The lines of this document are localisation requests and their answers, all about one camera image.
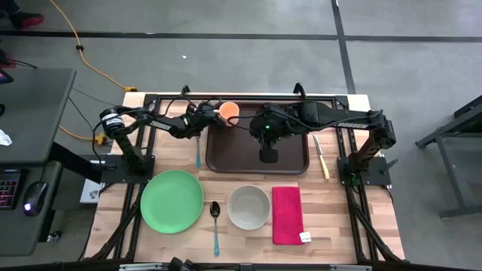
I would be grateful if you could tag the green plate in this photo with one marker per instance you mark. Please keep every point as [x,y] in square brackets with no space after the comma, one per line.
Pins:
[171,201]

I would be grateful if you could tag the black screen device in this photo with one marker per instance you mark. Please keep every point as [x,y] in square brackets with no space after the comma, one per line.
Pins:
[4,76]

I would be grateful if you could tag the black backlit keyboard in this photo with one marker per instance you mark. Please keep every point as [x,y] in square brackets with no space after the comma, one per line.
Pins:
[9,192]

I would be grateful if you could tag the white bowl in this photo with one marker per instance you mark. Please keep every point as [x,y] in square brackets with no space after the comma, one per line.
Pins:
[248,207]

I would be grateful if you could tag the black metal stand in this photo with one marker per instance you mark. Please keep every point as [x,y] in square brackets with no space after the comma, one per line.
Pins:
[450,173]

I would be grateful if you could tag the orange mug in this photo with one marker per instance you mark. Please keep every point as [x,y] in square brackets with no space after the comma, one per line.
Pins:
[229,110]

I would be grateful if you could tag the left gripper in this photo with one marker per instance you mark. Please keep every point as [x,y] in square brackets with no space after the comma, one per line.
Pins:
[199,118]

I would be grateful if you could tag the red cloth napkin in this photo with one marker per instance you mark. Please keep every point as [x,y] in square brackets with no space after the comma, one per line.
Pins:
[286,214]

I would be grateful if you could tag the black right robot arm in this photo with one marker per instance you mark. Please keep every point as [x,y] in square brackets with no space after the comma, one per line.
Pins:
[350,124]

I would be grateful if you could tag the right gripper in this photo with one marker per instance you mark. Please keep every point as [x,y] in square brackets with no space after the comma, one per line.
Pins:
[273,122]

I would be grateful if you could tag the black computer mouse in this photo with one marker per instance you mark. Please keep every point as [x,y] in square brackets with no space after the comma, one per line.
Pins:
[35,195]

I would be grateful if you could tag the white patterned box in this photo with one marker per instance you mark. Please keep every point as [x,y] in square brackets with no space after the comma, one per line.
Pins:
[90,192]

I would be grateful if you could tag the brown plastic tray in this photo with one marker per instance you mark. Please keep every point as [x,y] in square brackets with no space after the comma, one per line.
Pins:
[233,154]

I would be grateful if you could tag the white crumpled tissue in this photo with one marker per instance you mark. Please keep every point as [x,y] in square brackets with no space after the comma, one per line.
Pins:
[4,138]

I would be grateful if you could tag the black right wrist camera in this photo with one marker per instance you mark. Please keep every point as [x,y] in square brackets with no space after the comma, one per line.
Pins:
[269,155]

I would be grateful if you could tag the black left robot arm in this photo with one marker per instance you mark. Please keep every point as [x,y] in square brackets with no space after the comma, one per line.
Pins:
[162,125]

